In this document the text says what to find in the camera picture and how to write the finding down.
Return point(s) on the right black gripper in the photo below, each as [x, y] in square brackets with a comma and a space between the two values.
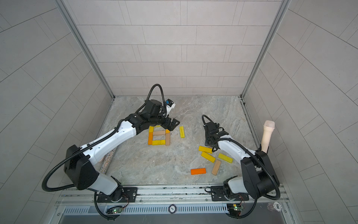
[206, 142]

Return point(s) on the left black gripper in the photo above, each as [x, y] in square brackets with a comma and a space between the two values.
[172, 126]

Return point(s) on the tan block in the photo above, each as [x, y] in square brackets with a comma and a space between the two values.
[216, 167]
[168, 138]
[159, 133]

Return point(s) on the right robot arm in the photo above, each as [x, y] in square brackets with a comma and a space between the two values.
[258, 177]

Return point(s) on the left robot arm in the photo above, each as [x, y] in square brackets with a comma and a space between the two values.
[79, 162]

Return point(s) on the beige microphone on stand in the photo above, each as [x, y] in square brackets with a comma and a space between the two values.
[268, 128]

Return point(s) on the glitter silver microphone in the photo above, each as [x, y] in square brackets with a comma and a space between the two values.
[107, 161]

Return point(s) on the right circuit board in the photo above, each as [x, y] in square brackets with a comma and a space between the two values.
[234, 209]

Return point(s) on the circuit board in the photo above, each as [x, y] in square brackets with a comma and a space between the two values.
[234, 209]
[115, 210]

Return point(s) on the left circuit board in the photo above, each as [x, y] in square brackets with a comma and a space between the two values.
[115, 210]

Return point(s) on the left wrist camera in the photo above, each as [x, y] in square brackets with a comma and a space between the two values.
[169, 106]

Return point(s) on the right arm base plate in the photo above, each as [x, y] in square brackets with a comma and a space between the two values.
[218, 194]

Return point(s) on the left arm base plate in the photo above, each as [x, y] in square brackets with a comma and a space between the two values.
[125, 195]

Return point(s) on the aluminium rail frame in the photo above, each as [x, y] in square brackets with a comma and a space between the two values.
[156, 194]

